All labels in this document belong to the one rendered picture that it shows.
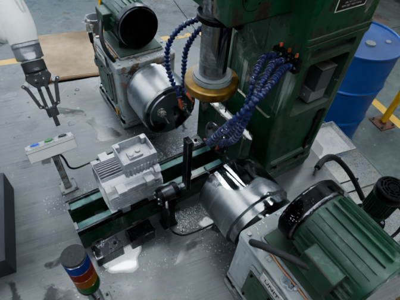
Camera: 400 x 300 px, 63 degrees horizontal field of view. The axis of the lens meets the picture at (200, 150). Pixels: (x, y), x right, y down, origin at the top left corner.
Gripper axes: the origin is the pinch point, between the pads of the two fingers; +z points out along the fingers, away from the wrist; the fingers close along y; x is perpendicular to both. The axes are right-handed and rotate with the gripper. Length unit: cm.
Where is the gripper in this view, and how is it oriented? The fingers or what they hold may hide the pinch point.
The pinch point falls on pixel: (54, 116)
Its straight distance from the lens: 130.4
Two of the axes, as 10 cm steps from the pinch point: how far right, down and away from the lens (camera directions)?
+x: -4.9, -2.6, 8.3
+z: 2.0, 9.0, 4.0
